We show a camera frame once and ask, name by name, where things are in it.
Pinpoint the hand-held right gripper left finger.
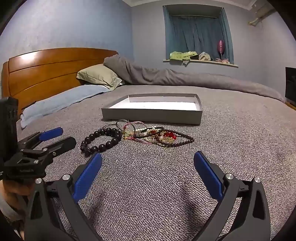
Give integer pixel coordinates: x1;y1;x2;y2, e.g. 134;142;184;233
24;152;103;241

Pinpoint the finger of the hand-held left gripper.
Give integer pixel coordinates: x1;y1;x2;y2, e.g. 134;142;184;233
21;137;77;161
17;127;64;149

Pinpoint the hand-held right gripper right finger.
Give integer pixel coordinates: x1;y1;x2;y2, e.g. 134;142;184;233
194;151;271;241

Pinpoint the large black bead bracelet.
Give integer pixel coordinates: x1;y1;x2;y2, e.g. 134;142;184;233
80;127;122;156

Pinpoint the dark small bead bracelet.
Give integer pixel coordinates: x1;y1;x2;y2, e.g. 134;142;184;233
155;132;195;148

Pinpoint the red bead gold chain necklace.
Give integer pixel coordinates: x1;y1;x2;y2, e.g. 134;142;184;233
159;131;177;143

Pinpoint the pink string bracelet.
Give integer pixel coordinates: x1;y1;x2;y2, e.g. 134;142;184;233
122;122;148;141

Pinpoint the black cord bracelet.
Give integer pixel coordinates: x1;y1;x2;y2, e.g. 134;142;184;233
134;126;164;139

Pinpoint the grey cardboard box tray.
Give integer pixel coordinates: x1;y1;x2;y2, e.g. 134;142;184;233
101;93;203;126

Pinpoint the person's left hand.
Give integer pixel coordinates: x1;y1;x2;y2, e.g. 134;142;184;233
0;178;36;209

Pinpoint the light blue pillow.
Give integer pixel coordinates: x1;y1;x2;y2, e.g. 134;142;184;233
20;85;111;129

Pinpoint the grey bed cover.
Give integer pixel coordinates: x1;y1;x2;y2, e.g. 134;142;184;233
16;85;296;241

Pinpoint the wooden headboard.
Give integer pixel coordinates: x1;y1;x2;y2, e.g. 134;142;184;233
1;47;119;115

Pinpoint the green pillow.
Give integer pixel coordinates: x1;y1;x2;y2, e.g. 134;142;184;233
77;64;125;91

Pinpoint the grey duvet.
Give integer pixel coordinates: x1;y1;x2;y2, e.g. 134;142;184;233
103;55;286;103

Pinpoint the window sill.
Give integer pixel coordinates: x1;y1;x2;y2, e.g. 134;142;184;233
163;59;238;68

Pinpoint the black screen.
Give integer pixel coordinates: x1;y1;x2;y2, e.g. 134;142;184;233
285;67;296;106

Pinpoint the green cloth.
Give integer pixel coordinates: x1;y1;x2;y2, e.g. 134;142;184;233
169;51;198;65

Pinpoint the blue curtain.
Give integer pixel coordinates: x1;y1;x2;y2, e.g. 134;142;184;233
163;6;234;64

